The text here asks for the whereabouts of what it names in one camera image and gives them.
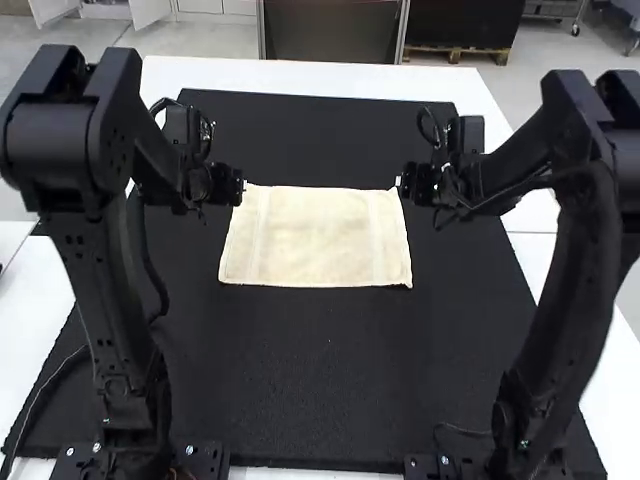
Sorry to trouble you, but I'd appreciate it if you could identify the black cable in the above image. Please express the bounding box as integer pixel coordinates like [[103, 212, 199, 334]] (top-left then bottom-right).
[[148, 97, 174, 132], [130, 199, 173, 322], [416, 105, 449, 151]]

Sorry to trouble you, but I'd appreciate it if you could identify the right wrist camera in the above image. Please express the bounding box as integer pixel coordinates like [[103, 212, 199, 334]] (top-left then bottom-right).
[[442, 115, 486, 154]]

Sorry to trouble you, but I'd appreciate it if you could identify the pale towel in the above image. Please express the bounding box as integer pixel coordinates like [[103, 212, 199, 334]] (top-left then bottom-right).
[[218, 183, 415, 291]]

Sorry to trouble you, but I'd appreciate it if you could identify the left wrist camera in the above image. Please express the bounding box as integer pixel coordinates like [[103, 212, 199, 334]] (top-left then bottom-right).
[[164, 104, 217, 152]]

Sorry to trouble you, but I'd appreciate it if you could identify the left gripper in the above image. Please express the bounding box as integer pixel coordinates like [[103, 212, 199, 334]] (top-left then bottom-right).
[[187, 160, 247, 209]]

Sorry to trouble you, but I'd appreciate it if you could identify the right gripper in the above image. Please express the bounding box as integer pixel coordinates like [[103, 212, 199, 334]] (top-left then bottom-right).
[[398, 159, 452, 208]]

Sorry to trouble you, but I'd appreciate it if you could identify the white framed black panel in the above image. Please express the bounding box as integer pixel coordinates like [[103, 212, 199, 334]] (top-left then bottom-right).
[[257, 0, 405, 66]]

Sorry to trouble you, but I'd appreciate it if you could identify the black panel stack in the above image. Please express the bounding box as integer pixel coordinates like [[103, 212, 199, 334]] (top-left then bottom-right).
[[403, 0, 527, 49]]

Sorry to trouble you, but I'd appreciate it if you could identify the wooden pallet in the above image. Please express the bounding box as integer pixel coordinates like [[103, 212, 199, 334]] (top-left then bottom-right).
[[402, 43, 514, 67]]

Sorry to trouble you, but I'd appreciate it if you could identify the metal trolley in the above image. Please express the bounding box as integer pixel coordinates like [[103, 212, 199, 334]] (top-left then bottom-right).
[[521, 0, 592, 37]]

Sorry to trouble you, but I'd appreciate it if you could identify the black mat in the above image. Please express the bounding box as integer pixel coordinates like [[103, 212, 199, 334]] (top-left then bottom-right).
[[0, 88, 609, 474]]

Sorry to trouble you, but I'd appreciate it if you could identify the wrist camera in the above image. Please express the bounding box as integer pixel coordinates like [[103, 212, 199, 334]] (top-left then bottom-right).
[[442, 115, 486, 154], [164, 104, 217, 152]]

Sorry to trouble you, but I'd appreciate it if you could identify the grey cupboard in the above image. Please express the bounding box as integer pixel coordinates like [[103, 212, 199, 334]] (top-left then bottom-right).
[[27, 0, 259, 29]]

